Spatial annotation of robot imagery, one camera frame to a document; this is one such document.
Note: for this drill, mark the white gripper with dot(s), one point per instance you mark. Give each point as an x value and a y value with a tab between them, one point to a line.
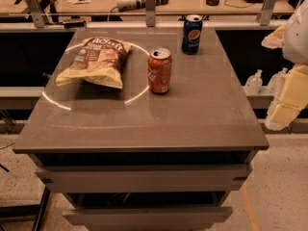
297	38

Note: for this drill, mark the metal bracket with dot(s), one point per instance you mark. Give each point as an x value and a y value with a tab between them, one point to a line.
150	13
264	16
36	13

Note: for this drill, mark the yellow chip bag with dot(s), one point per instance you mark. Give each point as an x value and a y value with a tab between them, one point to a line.
100	62

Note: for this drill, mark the left metal bracket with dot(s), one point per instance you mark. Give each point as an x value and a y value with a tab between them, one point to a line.
36	13

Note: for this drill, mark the right metal bracket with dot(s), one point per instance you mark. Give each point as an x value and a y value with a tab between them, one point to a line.
264	16

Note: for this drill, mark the upper grey drawer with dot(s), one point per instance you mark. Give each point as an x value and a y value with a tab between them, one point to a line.
144	179

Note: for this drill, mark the clear sanitizer bottle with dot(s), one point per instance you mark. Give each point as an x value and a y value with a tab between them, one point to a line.
277	80
253	83

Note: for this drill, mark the middle metal bracket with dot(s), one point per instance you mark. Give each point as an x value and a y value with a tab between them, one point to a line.
150	13

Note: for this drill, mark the grey drawer cabinet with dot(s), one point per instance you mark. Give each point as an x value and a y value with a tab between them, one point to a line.
203	119

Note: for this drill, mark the lower grey drawer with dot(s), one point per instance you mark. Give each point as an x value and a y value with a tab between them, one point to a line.
149	219

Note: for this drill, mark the right clear sanitizer bottle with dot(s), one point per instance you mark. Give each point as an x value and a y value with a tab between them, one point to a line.
277	80

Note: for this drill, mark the red coke can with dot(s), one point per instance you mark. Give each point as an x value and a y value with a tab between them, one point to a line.
159	70

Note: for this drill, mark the grey drawer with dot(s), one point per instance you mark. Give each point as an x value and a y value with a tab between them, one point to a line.
149	219
144	179

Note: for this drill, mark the blue pepsi can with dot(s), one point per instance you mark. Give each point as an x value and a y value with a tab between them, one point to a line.
191	33

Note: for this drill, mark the left clear sanitizer bottle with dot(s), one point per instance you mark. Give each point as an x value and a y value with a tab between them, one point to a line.
253	83

